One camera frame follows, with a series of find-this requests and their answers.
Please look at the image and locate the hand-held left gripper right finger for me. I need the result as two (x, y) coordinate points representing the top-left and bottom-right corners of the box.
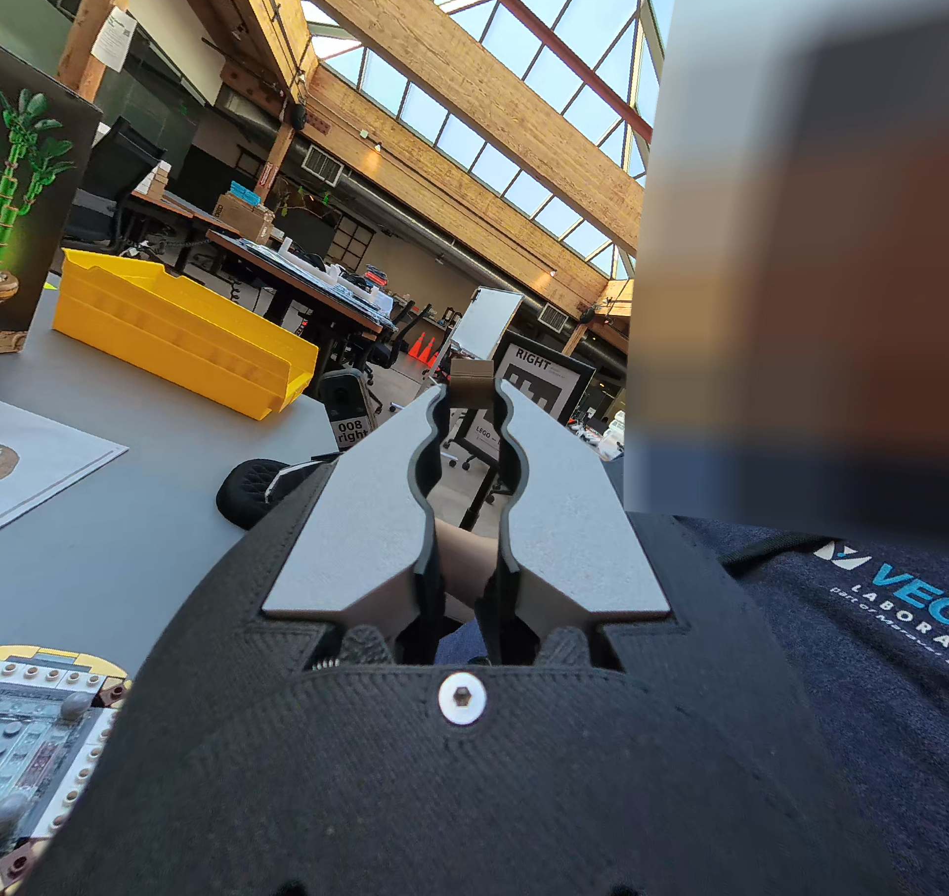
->
(482, 379), (673, 626)

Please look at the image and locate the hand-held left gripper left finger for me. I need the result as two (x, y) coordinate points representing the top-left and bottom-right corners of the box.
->
(261, 384), (449, 630)

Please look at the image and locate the small brown lego piece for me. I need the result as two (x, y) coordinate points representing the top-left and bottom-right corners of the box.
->
(449, 359), (495, 402)

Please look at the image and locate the round lego base model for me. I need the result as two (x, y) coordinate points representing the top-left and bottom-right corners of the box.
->
(0, 644), (133, 884)

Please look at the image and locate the person's right forearm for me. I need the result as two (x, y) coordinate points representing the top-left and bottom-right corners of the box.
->
(436, 516), (507, 615)

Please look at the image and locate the lego instruction booklet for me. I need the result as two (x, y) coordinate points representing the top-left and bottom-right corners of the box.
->
(0, 401), (129, 531)

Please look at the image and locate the black lego set box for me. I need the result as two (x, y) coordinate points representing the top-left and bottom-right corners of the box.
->
(0, 46), (102, 354)

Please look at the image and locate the black mesh wrist rest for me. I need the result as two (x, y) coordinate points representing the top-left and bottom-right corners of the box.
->
(216, 457), (299, 531)

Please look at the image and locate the dark cluttered desk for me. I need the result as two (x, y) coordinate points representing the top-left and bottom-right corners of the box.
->
(208, 232), (401, 393)

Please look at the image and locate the black framed marker sign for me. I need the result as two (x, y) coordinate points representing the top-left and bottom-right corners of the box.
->
(445, 332), (598, 467)

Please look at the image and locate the whiteboard on stand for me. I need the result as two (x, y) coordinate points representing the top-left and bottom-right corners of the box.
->
(443, 286), (525, 366)

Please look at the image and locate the yellow plastic bin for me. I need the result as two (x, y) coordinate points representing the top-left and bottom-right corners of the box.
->
(52, 247), (320, 422)

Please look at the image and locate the cardboard box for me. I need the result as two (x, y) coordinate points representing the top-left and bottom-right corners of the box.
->
(214, 193), (277, 243)

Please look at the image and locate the person's navy shirt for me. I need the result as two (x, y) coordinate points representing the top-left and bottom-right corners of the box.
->
(630, 514), (949, 896)

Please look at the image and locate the black office chair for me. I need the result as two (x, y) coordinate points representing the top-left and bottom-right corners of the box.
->
(63, 117), (168, 252)

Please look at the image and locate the paper notice on beam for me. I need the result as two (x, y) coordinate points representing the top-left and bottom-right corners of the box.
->
(92, 6), (139, 74)

